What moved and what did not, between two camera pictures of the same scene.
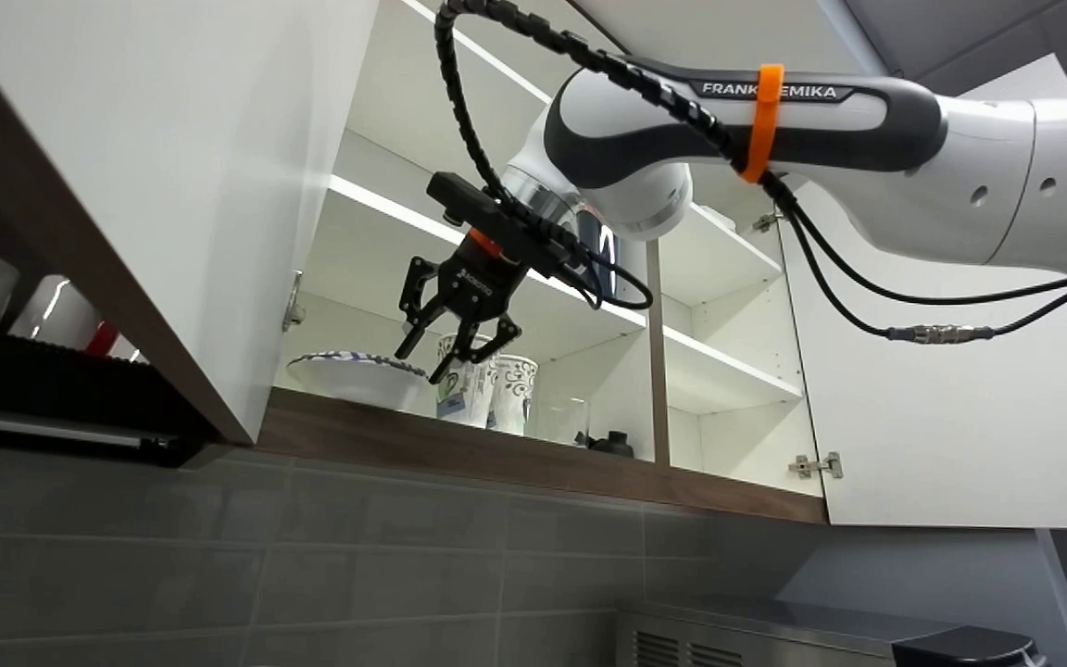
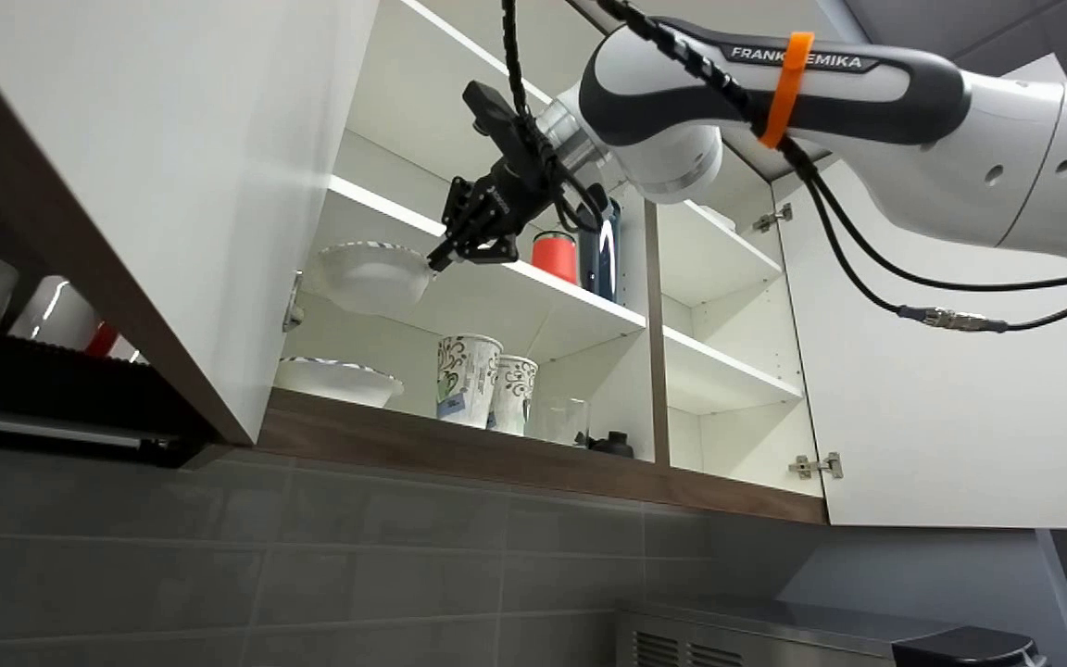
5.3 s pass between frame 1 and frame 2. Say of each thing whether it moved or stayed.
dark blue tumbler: stayed
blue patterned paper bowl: moved
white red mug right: stayed
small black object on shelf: stayed
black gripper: moved
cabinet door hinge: stayed
